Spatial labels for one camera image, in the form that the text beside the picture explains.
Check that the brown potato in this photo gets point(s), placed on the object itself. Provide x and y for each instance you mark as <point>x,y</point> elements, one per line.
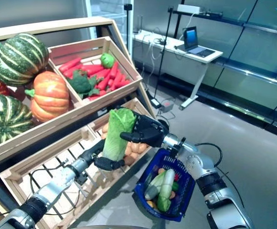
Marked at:
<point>104,128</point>
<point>132,148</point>
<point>141,149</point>
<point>129,160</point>
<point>104,136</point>

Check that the red carrot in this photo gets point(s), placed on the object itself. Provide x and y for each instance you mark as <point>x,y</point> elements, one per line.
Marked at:
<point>123,84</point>
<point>118,80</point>
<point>102,93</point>
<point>101,74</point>
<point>69,64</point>
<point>110,82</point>
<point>71,70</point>
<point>93,97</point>
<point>92,69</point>
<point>103,82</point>
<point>113,70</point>

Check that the grey laptop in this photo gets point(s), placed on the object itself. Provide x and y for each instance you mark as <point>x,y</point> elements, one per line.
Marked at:
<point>191,37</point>

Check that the yellow bell pepper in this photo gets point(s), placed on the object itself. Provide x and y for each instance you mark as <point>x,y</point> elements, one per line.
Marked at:
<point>151,204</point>

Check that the orange pumpkin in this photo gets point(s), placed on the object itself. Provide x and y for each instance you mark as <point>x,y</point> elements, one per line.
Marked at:
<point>50,95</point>

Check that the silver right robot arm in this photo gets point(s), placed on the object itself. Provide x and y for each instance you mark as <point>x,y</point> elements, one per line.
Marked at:
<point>200,164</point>

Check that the white flat box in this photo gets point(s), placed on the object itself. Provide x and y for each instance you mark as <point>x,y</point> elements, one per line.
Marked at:
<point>188,8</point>

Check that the white desk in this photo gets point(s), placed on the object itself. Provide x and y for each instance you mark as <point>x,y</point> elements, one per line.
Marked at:
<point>176,62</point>

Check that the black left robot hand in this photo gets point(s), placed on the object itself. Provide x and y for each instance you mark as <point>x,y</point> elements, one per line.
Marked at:
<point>109,164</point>

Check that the small red vegetable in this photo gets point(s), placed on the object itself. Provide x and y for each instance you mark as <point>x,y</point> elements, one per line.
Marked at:
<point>176,177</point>

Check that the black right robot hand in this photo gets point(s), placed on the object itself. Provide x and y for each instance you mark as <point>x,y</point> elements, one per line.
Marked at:
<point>148,131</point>

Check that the pale greyish napa cabbage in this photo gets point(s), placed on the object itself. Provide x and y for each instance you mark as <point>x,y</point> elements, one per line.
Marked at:
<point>154,186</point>

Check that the round orange vegetable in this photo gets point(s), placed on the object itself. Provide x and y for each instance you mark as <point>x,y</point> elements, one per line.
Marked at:
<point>161,171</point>

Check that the black power brick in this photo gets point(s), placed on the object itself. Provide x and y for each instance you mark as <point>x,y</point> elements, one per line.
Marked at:
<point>156,103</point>

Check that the blue plastic shopping basket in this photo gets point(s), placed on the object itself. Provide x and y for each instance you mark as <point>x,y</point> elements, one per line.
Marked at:
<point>186,186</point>

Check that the grey box with red button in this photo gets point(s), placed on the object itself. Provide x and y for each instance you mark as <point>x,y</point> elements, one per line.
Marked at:
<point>168,107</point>

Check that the short bright-green napa cabbage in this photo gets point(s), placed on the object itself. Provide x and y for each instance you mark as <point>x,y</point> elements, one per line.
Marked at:
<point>115,133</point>

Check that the black pole with box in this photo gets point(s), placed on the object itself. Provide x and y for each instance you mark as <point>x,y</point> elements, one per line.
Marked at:
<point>128,7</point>

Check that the wooden display stand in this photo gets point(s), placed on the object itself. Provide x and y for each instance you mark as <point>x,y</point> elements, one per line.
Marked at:
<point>45,29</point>

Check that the green striped pumpkin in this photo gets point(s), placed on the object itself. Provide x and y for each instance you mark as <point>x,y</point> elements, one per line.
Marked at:
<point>7,119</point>
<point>21,59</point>

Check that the black tripod pole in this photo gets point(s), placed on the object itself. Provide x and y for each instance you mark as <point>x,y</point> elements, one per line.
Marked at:
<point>163,47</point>

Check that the green broccoli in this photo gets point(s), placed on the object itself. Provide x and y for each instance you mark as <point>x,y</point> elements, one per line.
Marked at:
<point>80,83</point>

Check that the dark green bell pepper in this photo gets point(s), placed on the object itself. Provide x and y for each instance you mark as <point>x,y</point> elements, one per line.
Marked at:
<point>175,186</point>

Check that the long napa cabbage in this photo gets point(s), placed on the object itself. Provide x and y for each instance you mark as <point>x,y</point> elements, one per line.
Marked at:
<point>166,188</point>

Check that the wooden crate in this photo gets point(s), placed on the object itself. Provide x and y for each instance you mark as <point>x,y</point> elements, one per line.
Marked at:
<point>81,48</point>
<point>98,122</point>
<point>45,155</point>

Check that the light green bell pepper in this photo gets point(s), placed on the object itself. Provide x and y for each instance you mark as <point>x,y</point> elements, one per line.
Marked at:
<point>107,60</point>

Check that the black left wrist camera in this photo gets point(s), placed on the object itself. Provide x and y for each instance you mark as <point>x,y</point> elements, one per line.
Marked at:
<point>82,178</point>

